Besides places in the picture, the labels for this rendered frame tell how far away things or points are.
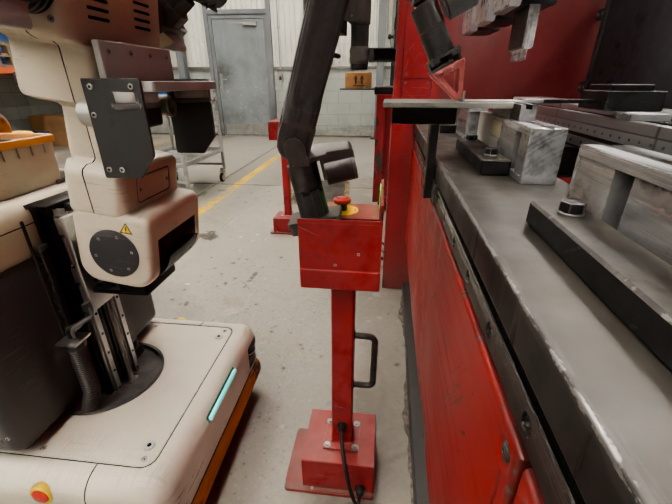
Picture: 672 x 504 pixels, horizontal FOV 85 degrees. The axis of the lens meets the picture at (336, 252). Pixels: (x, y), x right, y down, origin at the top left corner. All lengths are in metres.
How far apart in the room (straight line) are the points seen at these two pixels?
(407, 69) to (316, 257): 1.22
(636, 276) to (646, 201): 0.11
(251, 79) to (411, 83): 6.58
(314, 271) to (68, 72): 0.55
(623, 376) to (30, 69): 0.91
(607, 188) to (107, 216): 0.80
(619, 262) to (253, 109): 8.00
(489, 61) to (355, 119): 6.17
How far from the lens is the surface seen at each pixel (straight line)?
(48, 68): 0.87
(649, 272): 0.38
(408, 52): 1.79
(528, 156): 0.73
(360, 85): 3.04
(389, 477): 1.26
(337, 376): 0.98
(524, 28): 0.93
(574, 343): 0.31
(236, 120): 8.36
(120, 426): 1.12
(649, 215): 0.44
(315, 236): 0.70
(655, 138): 0.92
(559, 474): 0.31
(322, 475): 1.18
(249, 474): 1.28
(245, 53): 8.24
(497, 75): 1.84
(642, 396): 0.29
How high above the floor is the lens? 1.04
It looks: 25 degrees down
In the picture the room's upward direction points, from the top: straight up
